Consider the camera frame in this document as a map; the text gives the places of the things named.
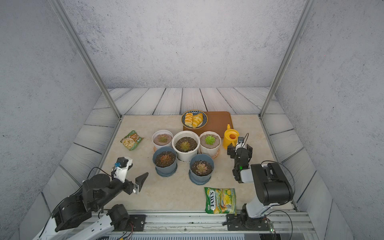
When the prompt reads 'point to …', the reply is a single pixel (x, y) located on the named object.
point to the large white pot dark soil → (186, 143)
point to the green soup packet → (131, 141)
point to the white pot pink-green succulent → (162, 138)
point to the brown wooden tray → (217, 121)
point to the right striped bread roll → (197, 120)
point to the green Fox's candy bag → (220, 200)
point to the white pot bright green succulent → (210, 142)
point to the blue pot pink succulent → (201, 167)
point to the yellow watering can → (230, 136)
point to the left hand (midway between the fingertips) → (141, 170)
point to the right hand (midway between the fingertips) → (241, 143)
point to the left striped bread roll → (189, 119)
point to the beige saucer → (217, 154)
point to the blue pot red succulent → (165, 159)
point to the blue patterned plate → (194, 112)
